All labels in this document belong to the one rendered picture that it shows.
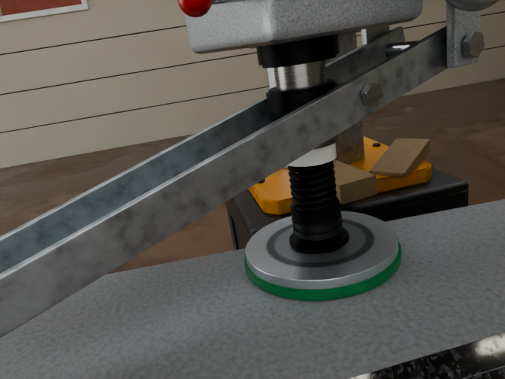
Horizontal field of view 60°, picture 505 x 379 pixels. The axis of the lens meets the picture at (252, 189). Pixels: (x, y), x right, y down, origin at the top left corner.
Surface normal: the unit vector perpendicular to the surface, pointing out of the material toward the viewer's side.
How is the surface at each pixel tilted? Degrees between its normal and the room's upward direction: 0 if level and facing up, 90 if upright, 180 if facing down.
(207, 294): 0
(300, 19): 90
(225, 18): 90
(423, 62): 90
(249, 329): 0
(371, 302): 0
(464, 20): 90
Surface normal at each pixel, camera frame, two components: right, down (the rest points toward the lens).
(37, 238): 0.47, 0.22
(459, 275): -0.15, -0.93
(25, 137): 0.14, 0.30
